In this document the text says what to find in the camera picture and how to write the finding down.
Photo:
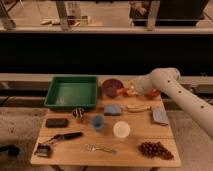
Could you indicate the bunch of dark grapes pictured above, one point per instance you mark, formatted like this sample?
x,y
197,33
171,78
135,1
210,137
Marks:
x,y
155,149

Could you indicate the silver fork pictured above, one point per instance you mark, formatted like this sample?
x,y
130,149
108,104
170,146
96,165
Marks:
x,y
92,147

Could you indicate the blue sponge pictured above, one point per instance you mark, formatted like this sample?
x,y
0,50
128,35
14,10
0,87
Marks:
x,y
112,110

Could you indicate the purple bowl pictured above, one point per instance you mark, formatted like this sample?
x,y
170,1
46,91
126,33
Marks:
x,y
110,86

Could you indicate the black handled knife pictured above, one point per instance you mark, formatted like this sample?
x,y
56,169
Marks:
x,y
66,136

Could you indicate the yellow banana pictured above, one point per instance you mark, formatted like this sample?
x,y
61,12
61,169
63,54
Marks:
x,y
138,108

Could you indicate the red bowl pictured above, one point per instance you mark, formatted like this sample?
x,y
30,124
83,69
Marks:
x,y
152,94

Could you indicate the orange apple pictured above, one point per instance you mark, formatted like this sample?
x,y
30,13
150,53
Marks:
x,y
131,91

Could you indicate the black object on floor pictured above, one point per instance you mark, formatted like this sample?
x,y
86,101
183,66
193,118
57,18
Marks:
x,y
11,149

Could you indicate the black binder clip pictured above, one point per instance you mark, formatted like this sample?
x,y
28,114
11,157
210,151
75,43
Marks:
x,y
43,150

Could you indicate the red chili pepper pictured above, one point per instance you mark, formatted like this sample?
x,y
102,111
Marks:
x,y
121,91

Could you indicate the green plastic tray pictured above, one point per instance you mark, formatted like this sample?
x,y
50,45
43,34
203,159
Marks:
x,y
67,93

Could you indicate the blue plastic cup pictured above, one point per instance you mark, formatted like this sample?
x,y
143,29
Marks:
x,y
98,122

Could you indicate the black rectangular case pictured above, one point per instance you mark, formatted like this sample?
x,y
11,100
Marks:
x,y
56,123

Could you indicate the white plastic cup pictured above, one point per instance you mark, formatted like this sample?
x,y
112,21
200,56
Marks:
x,y
121,129

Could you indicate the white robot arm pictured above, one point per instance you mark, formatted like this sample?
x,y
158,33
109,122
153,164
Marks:
x,y
166,81

